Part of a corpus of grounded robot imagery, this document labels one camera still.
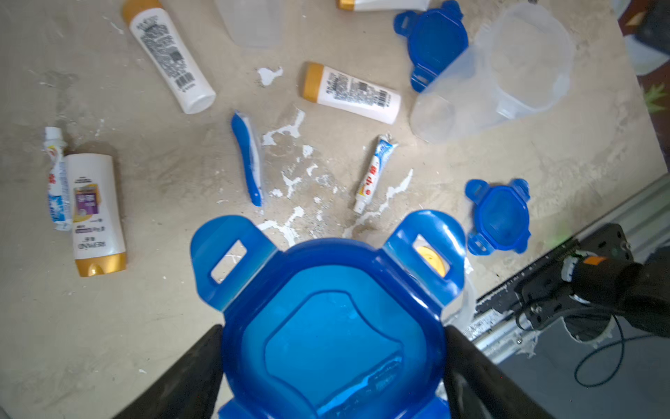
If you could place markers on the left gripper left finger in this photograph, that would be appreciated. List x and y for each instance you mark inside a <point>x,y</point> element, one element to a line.
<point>189,389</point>

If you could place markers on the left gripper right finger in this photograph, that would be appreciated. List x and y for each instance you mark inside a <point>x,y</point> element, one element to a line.
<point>477,388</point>

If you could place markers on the blue lid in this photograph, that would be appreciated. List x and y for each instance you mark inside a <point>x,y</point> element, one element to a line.
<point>435,39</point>
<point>332,327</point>
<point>500,216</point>

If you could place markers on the clear plastic cup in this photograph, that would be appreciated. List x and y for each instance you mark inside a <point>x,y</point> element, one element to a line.
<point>460,313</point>
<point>253,23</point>
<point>518,66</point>

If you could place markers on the white bottle purple label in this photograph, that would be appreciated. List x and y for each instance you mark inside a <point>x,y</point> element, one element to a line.
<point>98,242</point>

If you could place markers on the toothpaste tube left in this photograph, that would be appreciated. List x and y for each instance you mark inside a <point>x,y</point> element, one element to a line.
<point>58,191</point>

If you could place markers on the small toothpaste tube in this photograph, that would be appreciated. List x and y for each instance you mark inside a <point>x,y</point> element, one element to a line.
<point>370,181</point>

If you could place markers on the blue lid behind cup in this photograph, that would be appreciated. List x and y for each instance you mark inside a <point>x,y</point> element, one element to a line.
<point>435,39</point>

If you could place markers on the white bottle upright back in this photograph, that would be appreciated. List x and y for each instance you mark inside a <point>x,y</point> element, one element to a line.
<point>152,26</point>

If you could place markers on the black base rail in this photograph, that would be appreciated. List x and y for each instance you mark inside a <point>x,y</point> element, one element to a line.
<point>617,268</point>

